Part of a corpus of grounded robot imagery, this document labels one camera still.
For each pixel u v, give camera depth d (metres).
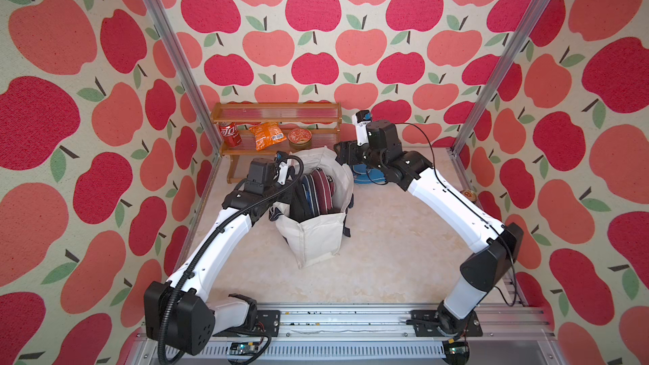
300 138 0.99
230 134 0.96
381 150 0.56
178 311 0.39
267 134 1.00
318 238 0.75
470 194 0.91
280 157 0.68
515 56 0.87
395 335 0.74
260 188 0.59
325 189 0.84
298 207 0.82
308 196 0.83
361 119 0.65
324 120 1.11
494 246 0.43
